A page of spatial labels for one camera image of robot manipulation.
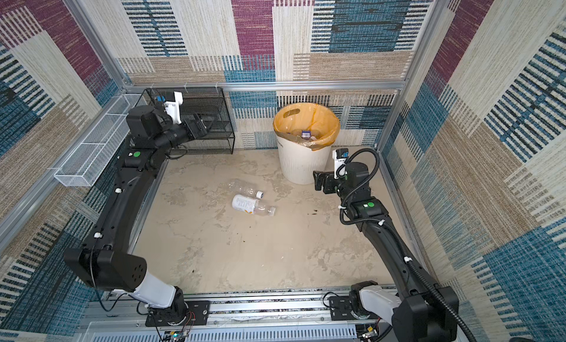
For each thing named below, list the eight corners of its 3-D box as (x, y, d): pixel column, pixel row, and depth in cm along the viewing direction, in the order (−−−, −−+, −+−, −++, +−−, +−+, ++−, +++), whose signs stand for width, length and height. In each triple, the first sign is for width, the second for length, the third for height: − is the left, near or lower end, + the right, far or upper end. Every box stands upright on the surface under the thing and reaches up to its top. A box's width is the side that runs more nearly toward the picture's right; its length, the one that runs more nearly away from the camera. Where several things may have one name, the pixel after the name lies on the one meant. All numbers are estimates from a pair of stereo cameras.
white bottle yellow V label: (231, 209, 99) (229, 203, 95) (237, 199, 102) (235, 193, 98) (271, 221, 95) (271, 215, 91) (276, 210, 98) (275, 204, 94)
